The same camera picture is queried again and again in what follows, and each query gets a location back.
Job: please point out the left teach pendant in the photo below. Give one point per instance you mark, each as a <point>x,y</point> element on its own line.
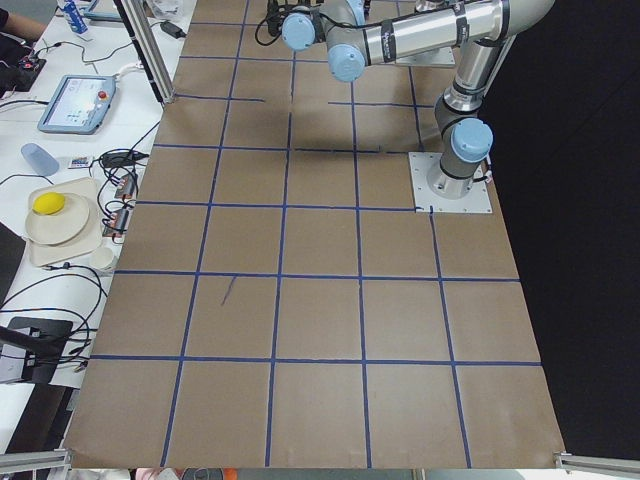
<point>79,105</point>

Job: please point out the translucent plastic cup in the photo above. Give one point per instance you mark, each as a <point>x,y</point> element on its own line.
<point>40,160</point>

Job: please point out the cream tray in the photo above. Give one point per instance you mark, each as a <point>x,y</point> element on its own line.
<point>86,241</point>

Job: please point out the white paper cup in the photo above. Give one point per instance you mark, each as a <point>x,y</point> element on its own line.
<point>103,260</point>

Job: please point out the aluminium frame post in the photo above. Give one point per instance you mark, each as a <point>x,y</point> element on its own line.
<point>137,25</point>

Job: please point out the yellow lemon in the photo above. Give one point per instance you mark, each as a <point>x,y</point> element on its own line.
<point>49,203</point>

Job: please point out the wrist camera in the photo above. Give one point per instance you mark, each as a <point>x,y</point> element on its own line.
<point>275,16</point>

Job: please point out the black power adapter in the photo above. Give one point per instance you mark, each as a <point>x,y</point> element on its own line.
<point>172,30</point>

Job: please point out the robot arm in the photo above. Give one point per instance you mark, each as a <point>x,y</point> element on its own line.
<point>482,30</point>

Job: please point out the black monitor stand base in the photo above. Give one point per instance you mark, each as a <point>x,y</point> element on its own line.
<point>31,349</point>

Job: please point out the cream plate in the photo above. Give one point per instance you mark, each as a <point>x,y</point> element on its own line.
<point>60,227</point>

